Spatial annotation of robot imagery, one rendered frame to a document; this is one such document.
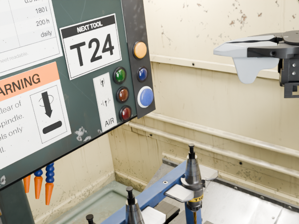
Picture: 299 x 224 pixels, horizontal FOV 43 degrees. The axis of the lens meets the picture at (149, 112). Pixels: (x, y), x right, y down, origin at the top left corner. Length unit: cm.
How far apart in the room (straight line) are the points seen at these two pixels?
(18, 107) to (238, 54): 31
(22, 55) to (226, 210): 122
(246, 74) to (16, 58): 32
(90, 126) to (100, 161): 150
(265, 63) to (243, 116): 87
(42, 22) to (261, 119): 103
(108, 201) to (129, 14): 158
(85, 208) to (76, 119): 151
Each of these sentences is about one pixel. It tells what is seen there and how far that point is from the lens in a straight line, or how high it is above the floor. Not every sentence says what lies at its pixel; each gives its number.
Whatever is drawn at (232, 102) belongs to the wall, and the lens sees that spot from 144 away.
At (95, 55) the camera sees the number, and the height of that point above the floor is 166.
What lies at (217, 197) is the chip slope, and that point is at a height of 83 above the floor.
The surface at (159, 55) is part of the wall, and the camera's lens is 157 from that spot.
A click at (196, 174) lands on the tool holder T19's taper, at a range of 99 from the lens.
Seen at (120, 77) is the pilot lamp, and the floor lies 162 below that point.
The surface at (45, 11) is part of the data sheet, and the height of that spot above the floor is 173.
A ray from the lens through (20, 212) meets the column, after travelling 141.
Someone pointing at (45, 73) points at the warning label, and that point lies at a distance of 51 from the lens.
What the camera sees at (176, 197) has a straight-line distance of 97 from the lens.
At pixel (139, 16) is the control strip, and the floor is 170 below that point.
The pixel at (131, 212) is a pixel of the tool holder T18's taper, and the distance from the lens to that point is 84.
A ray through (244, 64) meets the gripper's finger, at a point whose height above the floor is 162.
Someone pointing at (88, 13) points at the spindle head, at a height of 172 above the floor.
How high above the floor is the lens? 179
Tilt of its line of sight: 24 degrees down
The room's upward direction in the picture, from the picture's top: 7 degrees counter-clockwise
